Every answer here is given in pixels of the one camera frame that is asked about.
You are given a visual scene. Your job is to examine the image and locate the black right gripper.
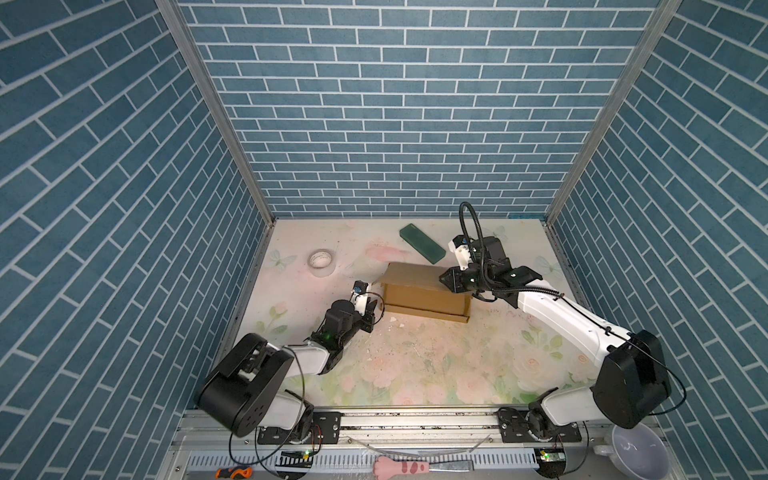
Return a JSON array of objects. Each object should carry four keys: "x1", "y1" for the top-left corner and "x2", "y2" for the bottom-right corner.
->
[{"x1": 437, "y1": 264, "x2": 492, "y2": 292}]

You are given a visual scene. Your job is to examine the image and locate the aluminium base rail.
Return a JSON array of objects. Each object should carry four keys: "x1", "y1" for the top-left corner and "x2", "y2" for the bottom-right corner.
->
[{"x1": 157, "y1": 405, "x2": 625, "y2": 479}]

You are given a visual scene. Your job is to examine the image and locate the orange black screwdriver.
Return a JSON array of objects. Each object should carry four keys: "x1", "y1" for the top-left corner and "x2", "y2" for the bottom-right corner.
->
[{"x1": 215, "y1": 466, "x2": 253, "y2": 480}]

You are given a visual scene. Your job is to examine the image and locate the clear tape roll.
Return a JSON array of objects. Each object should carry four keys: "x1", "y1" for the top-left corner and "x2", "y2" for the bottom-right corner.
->
[{"x1": 307, "y1": 249, "x2": 336, "y2": 278}]

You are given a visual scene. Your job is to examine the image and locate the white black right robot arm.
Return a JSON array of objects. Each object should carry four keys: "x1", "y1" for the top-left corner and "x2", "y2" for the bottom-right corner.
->
[{"x1": 439, "y1": 235, "x2": 672, "y2": 441}]

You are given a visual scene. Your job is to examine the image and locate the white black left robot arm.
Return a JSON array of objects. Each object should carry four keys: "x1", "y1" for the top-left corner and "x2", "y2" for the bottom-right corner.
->
[{"x1": 195, "y1": 293, "x2": 381, "y2": 443}]

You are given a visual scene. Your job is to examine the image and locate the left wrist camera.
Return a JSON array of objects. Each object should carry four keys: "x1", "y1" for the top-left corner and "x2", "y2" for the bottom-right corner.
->
[{"x1": 350, "y1": 280, "x2": 368, "y2": 316}]

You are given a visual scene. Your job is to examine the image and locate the dark green flat block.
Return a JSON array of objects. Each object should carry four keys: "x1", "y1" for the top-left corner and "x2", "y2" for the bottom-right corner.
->
[{"x1": 399, "y1": 223, "x2": 446, "y2": 265}]

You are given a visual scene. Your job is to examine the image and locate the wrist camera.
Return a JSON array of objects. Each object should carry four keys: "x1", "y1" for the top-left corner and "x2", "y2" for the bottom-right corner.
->
[
  {"x1": 350, "y1": 280, "x2": 368, "y2": 316},
  {"x1": 448, "y1": 235, "x2": 475, "y2": 271}
]

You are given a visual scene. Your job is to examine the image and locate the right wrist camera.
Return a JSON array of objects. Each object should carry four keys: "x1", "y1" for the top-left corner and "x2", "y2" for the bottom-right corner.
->
[{"x1": 448, "y1": 235, "x2": 475, "y2": 271}]

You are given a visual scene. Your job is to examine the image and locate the brown cardboard box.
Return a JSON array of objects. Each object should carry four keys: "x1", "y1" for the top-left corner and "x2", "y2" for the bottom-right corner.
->
[{"x1": 376, "y1": 262, "x2": 472, "y2": 323}]

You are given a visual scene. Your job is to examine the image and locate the pink handled knife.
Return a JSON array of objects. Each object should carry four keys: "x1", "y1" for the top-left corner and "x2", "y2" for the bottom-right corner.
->
[{"x1": 373, "y1": 456, "x2": 474, "y2": 480}]

